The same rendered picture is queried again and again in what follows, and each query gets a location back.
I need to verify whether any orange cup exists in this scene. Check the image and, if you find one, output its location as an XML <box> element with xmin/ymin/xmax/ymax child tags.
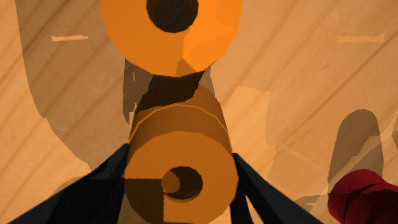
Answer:
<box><xmin>124</xmin><ymin>79</ymin><xmax>238</xmax><ymax>224</ymax></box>
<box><xmin>100</xmin><ymin>0</ymin><xmax>243</xmax><ymax>80</ymax></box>
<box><xmin>147</xmin><ymin>0</ymin><xmax>198</xmax><ymax>27</ymax></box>

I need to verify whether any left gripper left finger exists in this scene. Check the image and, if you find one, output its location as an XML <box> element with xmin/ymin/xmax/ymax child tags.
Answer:
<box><xmin>7</xmin><ymin>143</ymin><xmax>130</xmax><ymax>224</ymax></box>

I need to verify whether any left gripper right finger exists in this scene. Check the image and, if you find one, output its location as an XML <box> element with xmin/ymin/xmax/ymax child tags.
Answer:
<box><xmin>229</xmin><ymin>153</ymin><xmax>324</xmax><ymax>224</ymax></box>

